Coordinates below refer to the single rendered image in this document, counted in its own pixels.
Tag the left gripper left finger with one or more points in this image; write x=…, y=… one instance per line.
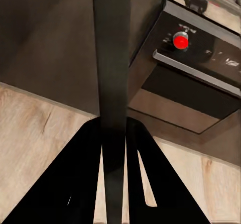
x=66, y=192

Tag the poster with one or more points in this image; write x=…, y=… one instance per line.
x=112, y=28

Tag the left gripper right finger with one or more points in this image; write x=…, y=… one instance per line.
x=175, y=204

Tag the oven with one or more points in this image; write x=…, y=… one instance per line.
x=185, y=75

